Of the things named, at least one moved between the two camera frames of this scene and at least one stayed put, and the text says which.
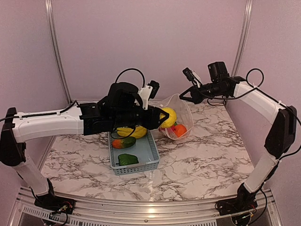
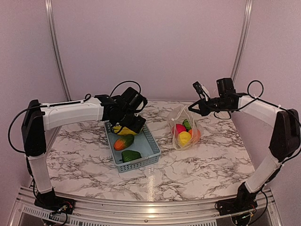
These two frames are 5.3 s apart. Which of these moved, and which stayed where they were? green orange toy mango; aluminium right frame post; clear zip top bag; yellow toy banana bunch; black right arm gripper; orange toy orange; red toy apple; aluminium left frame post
Moved: red toy apple; yellow toy banana bunch; black right arm gripper; green orange toy mango; orange toy orange; clear zip top bag
Stayed: aluminium left frame post; aluminium right frame post
